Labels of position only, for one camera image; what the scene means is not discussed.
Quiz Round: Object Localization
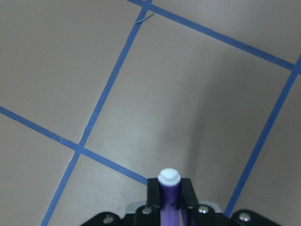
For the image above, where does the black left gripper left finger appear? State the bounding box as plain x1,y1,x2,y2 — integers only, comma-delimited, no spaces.
146,178,161,226

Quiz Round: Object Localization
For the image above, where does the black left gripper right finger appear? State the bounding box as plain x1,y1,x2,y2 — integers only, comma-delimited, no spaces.
179,178,199,226

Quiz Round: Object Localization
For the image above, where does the purple highlighter pen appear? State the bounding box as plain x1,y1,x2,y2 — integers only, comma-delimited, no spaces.
158,168,181,226

